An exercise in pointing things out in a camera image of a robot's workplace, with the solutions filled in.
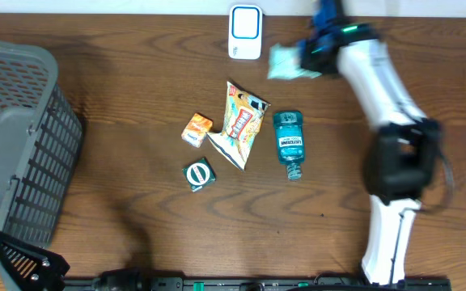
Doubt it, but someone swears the light teal tissue packet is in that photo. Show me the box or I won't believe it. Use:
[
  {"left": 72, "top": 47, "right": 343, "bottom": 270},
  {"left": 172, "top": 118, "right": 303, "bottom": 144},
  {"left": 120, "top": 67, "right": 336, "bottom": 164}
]
[{"left": 267, "top": 44, "right": 322, "bottom": 80}]

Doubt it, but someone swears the teal mouthwash bottle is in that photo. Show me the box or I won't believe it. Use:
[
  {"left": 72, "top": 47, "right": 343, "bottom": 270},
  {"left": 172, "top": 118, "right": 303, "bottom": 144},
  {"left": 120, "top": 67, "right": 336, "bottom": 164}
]
[{"left": 273, "top": 111, "right": 306, "bottom": 181}]

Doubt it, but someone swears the yellow snack bag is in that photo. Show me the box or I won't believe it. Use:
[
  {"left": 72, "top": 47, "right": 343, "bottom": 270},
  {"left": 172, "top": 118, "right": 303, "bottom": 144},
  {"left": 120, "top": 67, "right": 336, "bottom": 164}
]
[{"left": 207, "top": 82, "right": 271, "bottom": 171}]

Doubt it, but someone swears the orange small box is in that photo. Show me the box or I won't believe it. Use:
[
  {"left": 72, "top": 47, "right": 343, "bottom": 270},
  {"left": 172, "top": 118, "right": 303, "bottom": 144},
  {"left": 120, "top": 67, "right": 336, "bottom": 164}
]
[{"left": 181, "top": 113, "right": 213, "bottom": 148}]

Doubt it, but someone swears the green small box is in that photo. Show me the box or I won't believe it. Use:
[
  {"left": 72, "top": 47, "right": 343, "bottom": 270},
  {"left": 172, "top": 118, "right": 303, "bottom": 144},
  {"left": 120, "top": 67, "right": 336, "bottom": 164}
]
[{"left": 182, "top": 158, "right": 216, "bottom": 192}]

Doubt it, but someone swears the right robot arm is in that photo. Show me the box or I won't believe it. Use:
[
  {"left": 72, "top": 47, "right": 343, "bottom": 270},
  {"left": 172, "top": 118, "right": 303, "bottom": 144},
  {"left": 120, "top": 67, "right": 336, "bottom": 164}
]
[{"left": 300, "top": 0, "right": 441, "bottom": 287}]

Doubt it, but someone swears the white barcode scanner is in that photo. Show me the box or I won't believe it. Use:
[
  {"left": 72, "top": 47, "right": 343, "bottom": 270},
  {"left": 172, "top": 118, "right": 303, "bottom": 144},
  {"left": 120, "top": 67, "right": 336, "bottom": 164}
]
[{"left": 228, "top": 4, "right": 263, "bottom": 60}]

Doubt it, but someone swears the grey plastic mesh basket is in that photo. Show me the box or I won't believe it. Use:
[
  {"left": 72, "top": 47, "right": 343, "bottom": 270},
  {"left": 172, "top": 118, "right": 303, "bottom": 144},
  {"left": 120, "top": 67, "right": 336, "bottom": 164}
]
[{"left": 0, "top": 41, "right": 83, "bottom": 248}]

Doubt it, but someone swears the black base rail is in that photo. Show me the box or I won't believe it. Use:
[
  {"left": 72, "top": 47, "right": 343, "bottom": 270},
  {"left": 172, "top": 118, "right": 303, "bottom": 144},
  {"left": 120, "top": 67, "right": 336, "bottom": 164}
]
[{"left": 65, "top": 274, "right": 452, "bottom": 291}]

